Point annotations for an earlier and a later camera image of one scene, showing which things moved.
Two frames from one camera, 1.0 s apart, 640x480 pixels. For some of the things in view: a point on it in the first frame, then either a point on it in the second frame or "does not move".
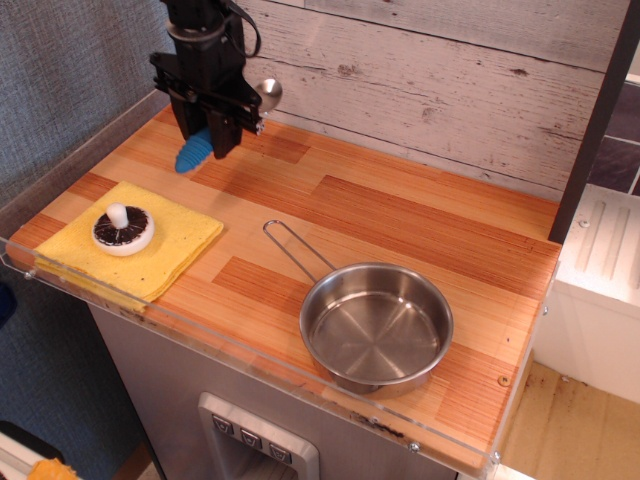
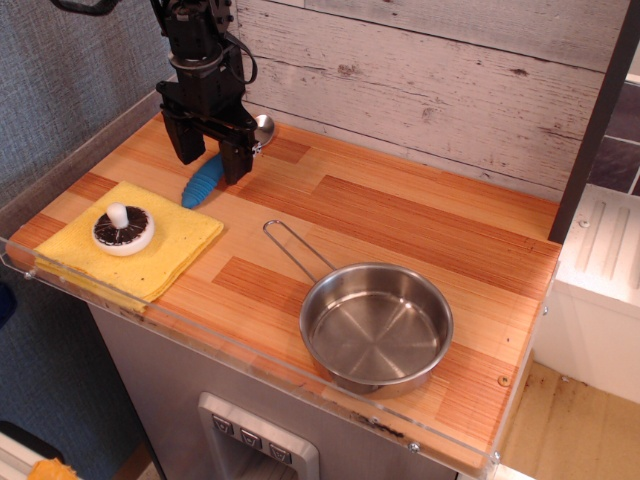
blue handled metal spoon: x=202 y=146 → x=212 y=173
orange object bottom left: x=51 y=469 does not move
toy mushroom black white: x=123 y=230 does not move
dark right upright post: x=580 y=174 does not move
